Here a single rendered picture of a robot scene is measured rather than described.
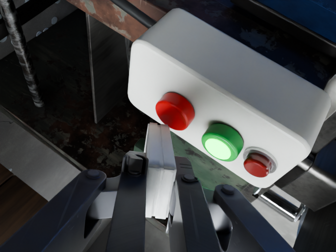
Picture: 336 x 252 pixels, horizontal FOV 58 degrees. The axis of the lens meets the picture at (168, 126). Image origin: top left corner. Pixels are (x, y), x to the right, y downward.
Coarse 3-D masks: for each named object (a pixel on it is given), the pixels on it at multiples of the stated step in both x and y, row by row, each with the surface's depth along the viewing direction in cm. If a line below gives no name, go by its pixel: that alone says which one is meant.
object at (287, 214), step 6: (270, 192) 64; (258, 198) 65; (264, 198) 64; (270, 198) 64; (276, 198) 64; (282, 198) 64; (270, 204) 64; (276, 204) 63; (282, 204) 63; (288, 204) 63; (276, 210) 64; (282, 210) 63; (288, 210) 63; (294, 210) 63; (288, 216) 63; (294, 216) 62; (300, 216) 63
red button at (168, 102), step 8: (168, 96) 21; (176, 96) 21; (160, 104) 21; (168, 104) 21; (176, 104) 20; (184, 104) 21; (160, 112) 22; (168, 112) 21; (176, 112) 21; (184, 112) 21; (192, 112) 21; (168, 120) 22; (176, 120) 21; (184, 120) 21; (176, 128) 22; (184, 128) 22
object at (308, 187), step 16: (304, 160) 45; (320, 160) 45; (288, 176) 48; (304, 176) 46; (320, 176) 44; (288, 192) 51; (304, 192) 48; (320, 192) 46; (320, 208) 49; (304, 224) 51; (320, 224) 45; (304, 240) 47; (320, 240) 42
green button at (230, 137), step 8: (208, 128) 21; (216, 128) 20; (224, 128) 20; (232, 128) 20; (208, 136) 20; (216, 136) 20; (224, 136) 20; (232, 136) 20; (240, 136) 20; (232, 144) 20; (240, 144) 20; (208, 152) 22; (232, 152) 20; (224, 160) 21; (232, 160) 21
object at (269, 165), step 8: (248, 152) 21; (256, 152) 20; (264, 152) 20; (248, 160) 20; (256, 160) 20; (264, 160) 20; (272, 160) 20; (248, 168) 21; (256, 168) 20; (264, 168) 20; (272, 168) 20; (256, 176) 21; (264, 176) 20
